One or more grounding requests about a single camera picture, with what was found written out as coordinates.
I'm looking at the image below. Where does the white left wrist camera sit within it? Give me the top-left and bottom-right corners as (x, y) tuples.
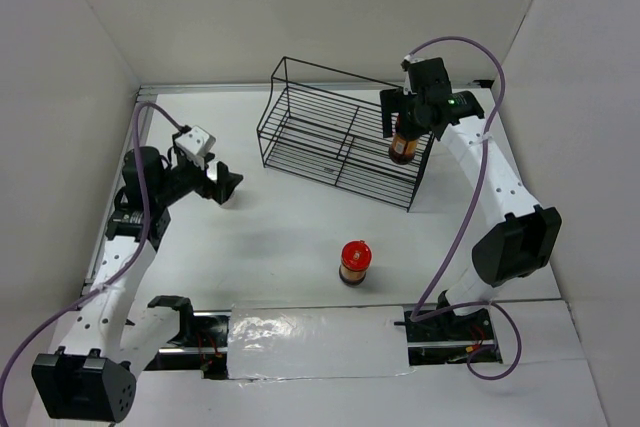
(174, 126), (216, 170)

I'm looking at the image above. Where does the black wire rack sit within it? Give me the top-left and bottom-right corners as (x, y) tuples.
(256, 56), (434, 211)

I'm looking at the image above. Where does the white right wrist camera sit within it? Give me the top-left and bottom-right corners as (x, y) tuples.
(399, 57), (421, 98)

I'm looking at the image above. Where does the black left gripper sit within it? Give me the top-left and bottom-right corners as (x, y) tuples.
(155, 152), (243, 206)

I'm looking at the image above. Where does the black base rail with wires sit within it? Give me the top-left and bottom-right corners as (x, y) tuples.
(146, 306), (501, 381)

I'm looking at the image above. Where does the clear jar white beads silver lid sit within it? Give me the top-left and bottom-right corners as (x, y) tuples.
(212, 162), (244, 207)

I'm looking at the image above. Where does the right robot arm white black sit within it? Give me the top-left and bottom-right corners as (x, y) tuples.
(379, 56), (562, 339)

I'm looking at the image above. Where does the aluminium frame rail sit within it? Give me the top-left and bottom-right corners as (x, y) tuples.
(82, 80), (494, 298)

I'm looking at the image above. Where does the red lid sauce jar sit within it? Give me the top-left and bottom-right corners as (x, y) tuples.
(339, 240), (373, 286)
(388, 117), (419, 165)

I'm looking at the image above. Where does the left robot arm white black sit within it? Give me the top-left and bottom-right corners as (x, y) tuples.
(31, 146), (243, 423)

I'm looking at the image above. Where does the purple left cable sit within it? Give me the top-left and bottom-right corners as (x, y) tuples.
(0, 101), (186, 427)

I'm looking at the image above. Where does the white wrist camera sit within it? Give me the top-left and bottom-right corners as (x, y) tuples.
(399, 57), (421, 98)
(174, 126), (216, 170)

